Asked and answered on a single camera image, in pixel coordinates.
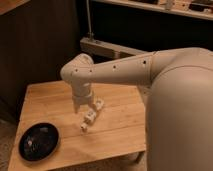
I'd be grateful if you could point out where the long grey case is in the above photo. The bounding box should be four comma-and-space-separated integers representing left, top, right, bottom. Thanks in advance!
80, 37, 144, 59

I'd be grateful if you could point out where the metal pole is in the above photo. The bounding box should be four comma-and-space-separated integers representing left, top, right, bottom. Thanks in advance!
86, 0, 94, 41

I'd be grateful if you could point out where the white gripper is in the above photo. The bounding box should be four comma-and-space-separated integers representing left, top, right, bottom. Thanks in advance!
72, 83, 96, 114

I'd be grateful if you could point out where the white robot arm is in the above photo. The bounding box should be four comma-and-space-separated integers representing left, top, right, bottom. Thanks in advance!
60, 47, 213, 171

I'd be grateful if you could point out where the wooden shelf with items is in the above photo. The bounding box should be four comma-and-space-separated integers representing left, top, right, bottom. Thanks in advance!
94, 0, 213, 21

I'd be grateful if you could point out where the low wooden table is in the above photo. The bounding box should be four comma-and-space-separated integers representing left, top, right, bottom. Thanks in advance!
8, 81, 146, 171

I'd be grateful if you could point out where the white plastic bottle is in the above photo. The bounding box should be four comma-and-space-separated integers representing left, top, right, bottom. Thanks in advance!
80, 99, 104, 132

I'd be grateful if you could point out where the black ceramic bowl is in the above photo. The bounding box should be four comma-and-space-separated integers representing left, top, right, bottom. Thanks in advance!
18, 122, 59, 162

